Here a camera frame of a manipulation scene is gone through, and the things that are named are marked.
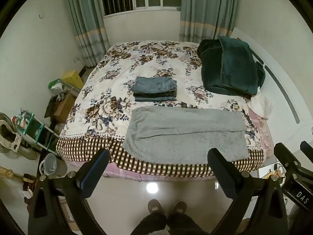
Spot white cloth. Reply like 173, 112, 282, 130
246, 93, 276, 120

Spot folded dark pants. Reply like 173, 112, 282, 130
133, 91, 177, 98

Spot person's leg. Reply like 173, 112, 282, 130
130, 213, 170, 235
166, 213, 211, 235

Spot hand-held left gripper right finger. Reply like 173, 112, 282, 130
207, 147, 289, 235

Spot yellow box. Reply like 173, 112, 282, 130
61, 70, 85, 90

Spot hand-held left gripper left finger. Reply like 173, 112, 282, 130
27, 148, 111, 235

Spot person's left slipper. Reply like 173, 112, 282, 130
147, 199, 167, 217

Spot person's right leg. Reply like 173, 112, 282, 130
166, 213, 211, 235

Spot person's right slipper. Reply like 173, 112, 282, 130
171, 201, 188, 220

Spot bed with floral cover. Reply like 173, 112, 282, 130
56, 41, 269, 177

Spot dark red cloth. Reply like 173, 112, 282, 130
23, 174, 37, 192

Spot person's left leg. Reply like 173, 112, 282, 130
130, 213, 170, 235

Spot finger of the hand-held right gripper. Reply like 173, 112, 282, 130
300, 140, 313, 163
273, 142, 302, 177

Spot white electric fan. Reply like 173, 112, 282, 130
0, 113, 38, 161

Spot grey fleece pants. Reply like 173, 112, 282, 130
123, 106, 249, 164

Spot cable bundle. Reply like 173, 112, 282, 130
265, 163, 285, 183

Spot teal shelf rack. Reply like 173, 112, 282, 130
15, 111, 59, 155

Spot white bed headboard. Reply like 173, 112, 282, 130
230, 27, 313, 172

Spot green white plastic bag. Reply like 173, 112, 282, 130
48, 78, 81, 97

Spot grey-green striped curtain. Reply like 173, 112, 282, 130
179, 0, 241, 43
64, 0, 111, 68

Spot person's slipper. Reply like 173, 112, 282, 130
147, 199, 167, 217
171, 201, 188, 220

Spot dark green blanket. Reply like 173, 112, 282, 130
197, 36, 266, 96

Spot brown cardboard box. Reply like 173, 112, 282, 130
52, 94, 76, 124

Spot grey bucket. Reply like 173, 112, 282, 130
39, 153, 68, 179

